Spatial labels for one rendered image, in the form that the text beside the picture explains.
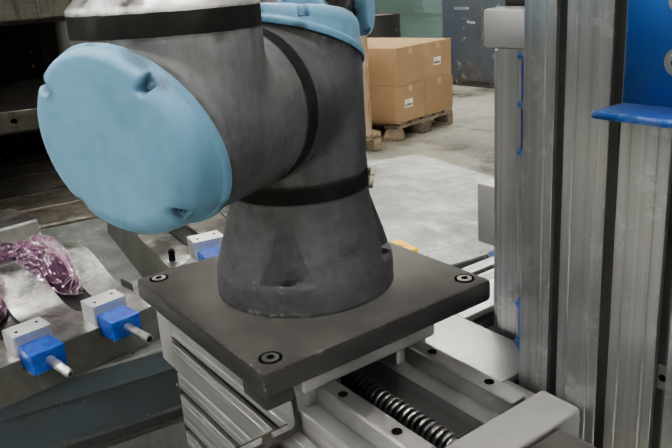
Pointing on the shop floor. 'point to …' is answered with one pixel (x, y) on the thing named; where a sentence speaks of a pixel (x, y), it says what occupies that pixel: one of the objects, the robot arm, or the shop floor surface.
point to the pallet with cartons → (409, 85)
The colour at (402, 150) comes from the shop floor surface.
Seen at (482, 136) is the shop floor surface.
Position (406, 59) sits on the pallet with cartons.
